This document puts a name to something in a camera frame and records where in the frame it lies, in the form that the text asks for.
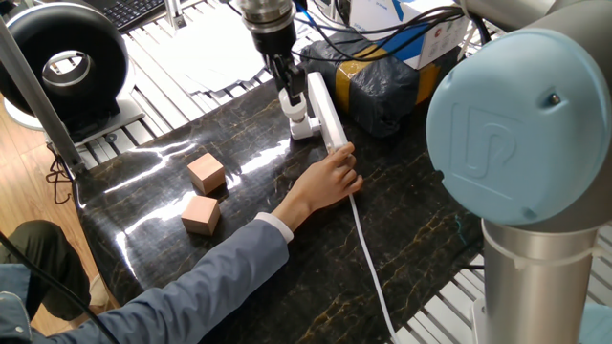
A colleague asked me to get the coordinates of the white power strip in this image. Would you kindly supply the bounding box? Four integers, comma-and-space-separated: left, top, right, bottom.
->
306, 71, 350, 155

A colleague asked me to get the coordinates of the right arm in blue-grey sleeve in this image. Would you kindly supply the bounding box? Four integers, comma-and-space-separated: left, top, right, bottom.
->
31, 193, 312, 344

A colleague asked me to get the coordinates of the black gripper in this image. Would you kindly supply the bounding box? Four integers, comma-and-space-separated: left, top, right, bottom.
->
251, 21, 308, 108

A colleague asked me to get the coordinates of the person's right hand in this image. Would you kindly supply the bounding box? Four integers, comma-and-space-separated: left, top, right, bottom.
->
286, 141, 365, 215

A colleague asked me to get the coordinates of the white power strip cable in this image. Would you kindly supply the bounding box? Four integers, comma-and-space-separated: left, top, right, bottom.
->
347, 192, 402, 344

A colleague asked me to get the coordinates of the wooden cube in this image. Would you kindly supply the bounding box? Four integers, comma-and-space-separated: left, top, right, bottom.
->
186, 152, 227, 196
180, 195, 223, 238

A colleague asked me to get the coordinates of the black ring-shaped device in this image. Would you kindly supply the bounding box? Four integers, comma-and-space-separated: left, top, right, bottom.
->
0, 2, 147, 147

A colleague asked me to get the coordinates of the black floor cable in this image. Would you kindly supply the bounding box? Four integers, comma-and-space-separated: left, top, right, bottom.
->
0, 230, 121, 344

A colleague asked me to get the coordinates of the white and blue cardboard box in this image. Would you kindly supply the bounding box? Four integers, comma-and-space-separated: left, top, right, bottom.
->
348, 0, 473, 72

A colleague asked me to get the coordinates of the silver robot mounting plate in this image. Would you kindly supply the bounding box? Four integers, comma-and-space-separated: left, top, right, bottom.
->
471, 297, 490, 344

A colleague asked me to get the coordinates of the black wrapped package yellow tape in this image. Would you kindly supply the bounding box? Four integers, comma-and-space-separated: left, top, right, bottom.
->
300, 31, 463, 140

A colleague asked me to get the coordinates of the aluminium frame post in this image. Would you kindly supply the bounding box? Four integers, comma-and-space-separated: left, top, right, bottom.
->
0, 18, 88, 177
164, 0, 188, 31

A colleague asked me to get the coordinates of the white LED bulb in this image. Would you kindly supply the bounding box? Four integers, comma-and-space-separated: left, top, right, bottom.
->
278, 87, 309, 123

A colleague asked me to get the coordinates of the person's dark trouser leg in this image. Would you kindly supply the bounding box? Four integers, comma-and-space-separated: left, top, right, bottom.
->
0, 219, 93, 322

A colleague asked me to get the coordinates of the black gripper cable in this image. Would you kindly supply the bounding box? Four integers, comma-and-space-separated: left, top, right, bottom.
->
285, 0, 494, 64

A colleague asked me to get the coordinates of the white plug-in bulb holder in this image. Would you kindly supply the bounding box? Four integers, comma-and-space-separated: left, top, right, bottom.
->
289, 116, 323, 141

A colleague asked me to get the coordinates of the black keyboard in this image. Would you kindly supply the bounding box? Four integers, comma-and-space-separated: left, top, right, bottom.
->
101, 0, 167, 33

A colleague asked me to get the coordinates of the person's blue-grey jacket torso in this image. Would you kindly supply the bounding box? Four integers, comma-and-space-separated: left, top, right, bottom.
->
0, 262, 35, 344

